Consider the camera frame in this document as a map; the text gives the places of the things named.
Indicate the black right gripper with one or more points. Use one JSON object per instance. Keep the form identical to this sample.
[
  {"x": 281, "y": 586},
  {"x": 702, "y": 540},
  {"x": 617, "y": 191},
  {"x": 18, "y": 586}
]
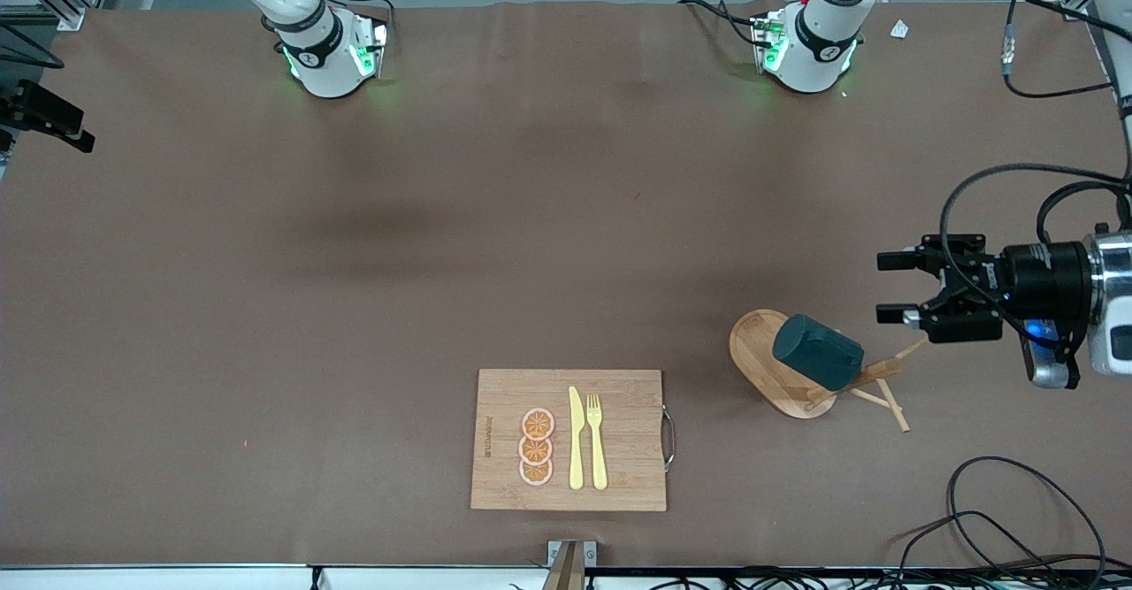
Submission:
[{"x": 40, "y": 111}]

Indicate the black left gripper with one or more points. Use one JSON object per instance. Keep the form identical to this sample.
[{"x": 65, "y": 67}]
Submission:
[{"x": 1042, "y": 279}]

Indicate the dark green cup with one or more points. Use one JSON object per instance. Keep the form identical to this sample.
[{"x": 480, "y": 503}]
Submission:
[{"x": 818, "y": 351}]

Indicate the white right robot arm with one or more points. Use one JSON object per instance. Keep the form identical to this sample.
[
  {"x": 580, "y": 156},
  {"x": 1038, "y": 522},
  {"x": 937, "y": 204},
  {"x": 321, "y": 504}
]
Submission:
[{"x": 323, "y": 68}]

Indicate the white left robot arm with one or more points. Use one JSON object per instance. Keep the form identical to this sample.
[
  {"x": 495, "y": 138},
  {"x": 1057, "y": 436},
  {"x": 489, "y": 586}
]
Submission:
[{"x": 822, "y": 42}]

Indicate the wooden cup rack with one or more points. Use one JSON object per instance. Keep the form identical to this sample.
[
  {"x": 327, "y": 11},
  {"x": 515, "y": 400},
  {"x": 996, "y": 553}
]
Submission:
[{"x": 752, "y": 351}]

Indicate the small white paper scrap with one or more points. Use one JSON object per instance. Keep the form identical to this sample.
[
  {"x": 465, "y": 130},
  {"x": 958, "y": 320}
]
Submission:
[{"x": 899, "y": 29}]

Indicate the bamboo cutting board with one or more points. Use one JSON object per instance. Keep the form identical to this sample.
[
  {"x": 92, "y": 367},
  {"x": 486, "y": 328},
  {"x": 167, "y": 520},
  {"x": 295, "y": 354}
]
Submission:
[{"x": 619, "y": 431}]

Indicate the brown table cover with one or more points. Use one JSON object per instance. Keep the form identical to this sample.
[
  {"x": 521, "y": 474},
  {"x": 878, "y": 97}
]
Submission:
[{"x": 265, "y": 395}]

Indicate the yellow plastic fork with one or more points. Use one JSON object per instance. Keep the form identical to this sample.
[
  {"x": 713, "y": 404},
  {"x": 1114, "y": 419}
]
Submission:
[{"x": 599, "y": 457}]

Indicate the yellow plastic knife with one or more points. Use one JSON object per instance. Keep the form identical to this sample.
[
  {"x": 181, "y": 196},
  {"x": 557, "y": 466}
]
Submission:
[{"x": 577, "y": 448}]

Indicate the orange slice toy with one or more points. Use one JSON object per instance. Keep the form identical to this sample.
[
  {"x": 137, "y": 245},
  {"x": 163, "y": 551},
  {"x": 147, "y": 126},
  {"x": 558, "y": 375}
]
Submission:
[{"x": 538, "y": 424}]

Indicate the metal mounting bracket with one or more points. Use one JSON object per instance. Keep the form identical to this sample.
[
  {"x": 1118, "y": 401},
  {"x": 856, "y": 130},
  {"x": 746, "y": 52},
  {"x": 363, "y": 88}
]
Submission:
[{"x": 591, "y": 553}]

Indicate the brown camera post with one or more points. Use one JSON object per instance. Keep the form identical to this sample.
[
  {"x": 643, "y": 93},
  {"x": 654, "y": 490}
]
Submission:
[{"x": 566, "y": 572}]

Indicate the white table edge rail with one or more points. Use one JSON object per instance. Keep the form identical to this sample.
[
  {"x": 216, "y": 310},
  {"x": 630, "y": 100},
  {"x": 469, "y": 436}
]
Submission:
[{"x": 177, "y": 579}]

